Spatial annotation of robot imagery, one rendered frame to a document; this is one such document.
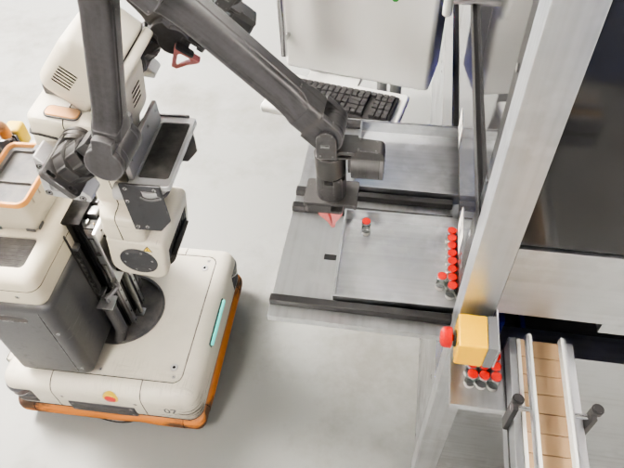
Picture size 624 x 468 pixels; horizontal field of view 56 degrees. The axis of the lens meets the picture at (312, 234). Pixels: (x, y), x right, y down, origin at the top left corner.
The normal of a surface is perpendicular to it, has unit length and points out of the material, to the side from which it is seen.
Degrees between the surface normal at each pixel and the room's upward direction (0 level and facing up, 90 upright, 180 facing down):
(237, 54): 85
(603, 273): 90
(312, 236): 0
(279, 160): 0
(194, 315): 0
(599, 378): 90
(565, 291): 90
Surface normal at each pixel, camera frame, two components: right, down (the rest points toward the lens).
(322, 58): -0.34, 0.73
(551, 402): -0.04, -0.64
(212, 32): -0.13, 0.71
